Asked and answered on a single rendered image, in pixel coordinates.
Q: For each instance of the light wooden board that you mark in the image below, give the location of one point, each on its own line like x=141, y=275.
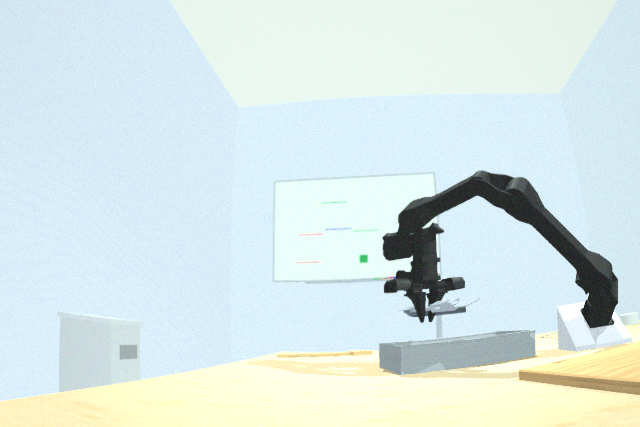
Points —
x=617, y=369

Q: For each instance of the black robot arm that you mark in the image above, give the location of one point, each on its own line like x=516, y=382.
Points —
x=519, y=199

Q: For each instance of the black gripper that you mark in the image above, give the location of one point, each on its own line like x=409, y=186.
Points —
x=424, y=271

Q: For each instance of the light grey roasting tin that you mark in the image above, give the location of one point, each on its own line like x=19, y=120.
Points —
x=427, y=355

